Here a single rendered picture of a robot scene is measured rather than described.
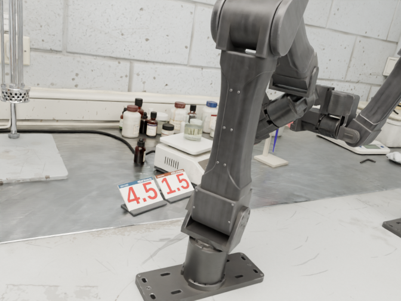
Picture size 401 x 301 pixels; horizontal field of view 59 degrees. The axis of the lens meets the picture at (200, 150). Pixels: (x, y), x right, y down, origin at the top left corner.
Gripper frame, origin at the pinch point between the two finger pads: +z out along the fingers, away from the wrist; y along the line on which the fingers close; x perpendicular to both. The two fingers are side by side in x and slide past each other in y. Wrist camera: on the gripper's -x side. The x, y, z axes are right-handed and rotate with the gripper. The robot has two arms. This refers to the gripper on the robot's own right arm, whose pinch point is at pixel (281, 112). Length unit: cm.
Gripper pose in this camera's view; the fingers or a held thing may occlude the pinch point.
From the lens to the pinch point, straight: 113.6
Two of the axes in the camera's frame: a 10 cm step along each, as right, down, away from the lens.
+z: -6.6, -3.1, 6.8
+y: -7.4, 1.1, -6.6
